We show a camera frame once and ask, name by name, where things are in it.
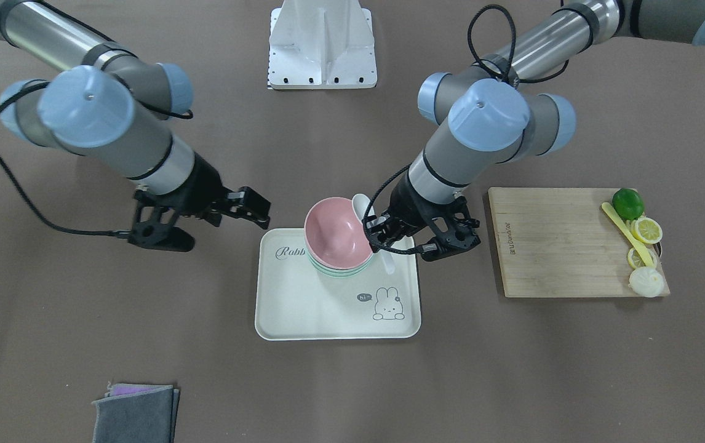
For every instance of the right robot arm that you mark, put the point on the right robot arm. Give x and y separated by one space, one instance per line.
107 104

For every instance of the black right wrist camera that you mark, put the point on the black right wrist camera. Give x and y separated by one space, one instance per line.
154 224

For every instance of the bamboo cutting board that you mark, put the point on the bamboo cutting board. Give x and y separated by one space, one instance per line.
557 243

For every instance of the small pink bowl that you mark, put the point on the small pink bowl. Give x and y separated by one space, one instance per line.
334 235

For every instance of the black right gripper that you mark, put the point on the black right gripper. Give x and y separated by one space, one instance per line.
203 187

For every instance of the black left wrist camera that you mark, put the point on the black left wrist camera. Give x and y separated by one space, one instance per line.
453 234

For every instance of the cream rabbit serving tray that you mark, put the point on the cream rabbit serving tray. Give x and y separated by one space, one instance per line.
295 301

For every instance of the yellow plastic knife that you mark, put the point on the yellow plastic knife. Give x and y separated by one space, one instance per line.
639 247

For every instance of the white ceramic spoon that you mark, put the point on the white ceramic spoon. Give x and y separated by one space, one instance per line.
360 204

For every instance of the lower green bowls stack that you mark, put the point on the lower green bowls stack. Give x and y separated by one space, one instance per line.
333 272

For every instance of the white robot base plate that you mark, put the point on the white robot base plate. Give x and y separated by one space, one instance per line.
318 45

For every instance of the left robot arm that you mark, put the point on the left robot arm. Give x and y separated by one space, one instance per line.
482 118

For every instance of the purple cloth under grey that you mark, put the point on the purple cloth under grey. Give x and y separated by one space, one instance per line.
121 389

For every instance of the green lime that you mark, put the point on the green lime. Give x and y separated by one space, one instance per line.
628 204

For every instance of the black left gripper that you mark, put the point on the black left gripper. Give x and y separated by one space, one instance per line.
406 208

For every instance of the grey folded cloth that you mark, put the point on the grey folded cloth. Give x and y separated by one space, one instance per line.
143 417

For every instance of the lemon slice under knife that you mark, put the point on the lemon slice under knife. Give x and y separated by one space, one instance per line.
635 260

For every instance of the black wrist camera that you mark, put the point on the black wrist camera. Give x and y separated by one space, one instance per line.
453 234
154 224

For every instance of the front lemon slice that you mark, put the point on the front lemon slice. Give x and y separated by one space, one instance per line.
646 230

